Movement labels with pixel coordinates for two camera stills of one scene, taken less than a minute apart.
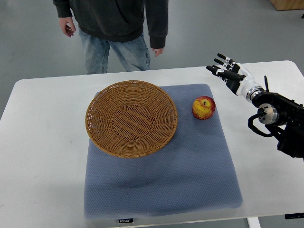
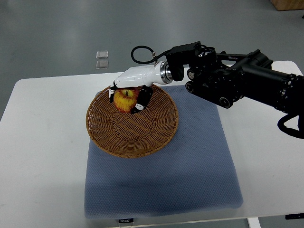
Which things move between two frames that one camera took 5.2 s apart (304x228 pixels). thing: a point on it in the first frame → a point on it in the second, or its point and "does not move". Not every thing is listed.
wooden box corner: x=288 y=4 does not move
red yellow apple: x=204 y=108 → x=125 y=99
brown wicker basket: x=131 y=119 does not move
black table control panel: x=294 y=215 does not move
